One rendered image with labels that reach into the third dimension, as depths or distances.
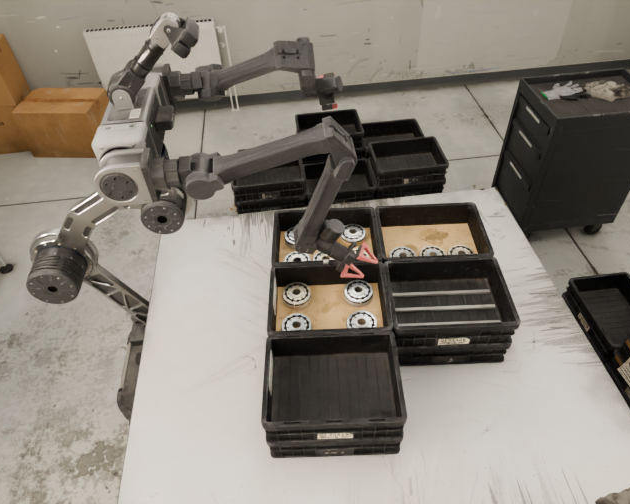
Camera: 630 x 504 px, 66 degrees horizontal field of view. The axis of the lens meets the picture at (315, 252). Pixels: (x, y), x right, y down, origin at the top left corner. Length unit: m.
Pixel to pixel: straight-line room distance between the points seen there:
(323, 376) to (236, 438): 0.34
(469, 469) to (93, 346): 2.06
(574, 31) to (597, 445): 4.05
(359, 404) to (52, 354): 1.94
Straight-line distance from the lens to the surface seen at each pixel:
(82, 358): 2.94
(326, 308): 1.73
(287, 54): 1.51
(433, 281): 1.84
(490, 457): 1.67
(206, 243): 2.22
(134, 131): 1.40
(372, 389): 1.56
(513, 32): 4.97
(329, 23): 4.44
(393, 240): 1.97
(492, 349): 1.75
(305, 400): 1.55
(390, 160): 2.99
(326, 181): 1.35
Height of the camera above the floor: 2.20
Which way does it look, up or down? 45 degrees down
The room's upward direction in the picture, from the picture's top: 3 degrees counter-clockwise
